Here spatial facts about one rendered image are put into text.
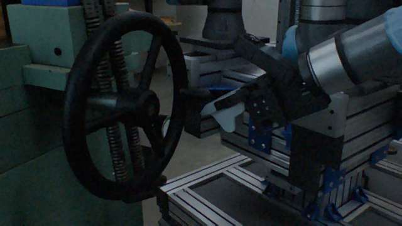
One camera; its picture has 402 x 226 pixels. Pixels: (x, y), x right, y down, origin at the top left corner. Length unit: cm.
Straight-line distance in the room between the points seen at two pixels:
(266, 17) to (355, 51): 355
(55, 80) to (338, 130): 56
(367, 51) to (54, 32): 44
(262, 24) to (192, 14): 95
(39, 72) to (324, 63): 42
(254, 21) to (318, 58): 360
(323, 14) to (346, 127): 30
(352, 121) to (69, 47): 59
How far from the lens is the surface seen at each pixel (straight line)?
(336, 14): 64
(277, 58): 56
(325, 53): 52
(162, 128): 86
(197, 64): 112
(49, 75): 59
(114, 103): 58
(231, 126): 60
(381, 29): 51
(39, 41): 62
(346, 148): 87
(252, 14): 412
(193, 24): 457
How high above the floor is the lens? 99
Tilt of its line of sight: 19 degrees down
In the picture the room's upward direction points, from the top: straight up
